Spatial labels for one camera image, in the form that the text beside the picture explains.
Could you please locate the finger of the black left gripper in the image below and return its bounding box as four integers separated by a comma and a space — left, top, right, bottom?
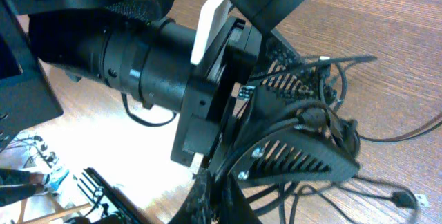
229, 128, 360, 186

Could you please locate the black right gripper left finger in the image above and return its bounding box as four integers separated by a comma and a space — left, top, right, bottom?
169, 169, 213, 224

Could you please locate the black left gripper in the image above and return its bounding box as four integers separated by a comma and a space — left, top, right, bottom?
171, 17, 337, 167

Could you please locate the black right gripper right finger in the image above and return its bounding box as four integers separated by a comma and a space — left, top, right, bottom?
220, 177, 262, 224

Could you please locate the black cable bundle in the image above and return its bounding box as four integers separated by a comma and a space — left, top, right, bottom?
213, 54, 442, 224

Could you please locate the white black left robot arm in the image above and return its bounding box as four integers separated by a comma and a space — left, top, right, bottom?
1, 0, 360, 185

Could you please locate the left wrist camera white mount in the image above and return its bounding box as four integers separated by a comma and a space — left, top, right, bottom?
190, 0, 332, 66

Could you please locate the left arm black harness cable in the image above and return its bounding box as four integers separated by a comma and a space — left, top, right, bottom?
120, 92, 177, 128

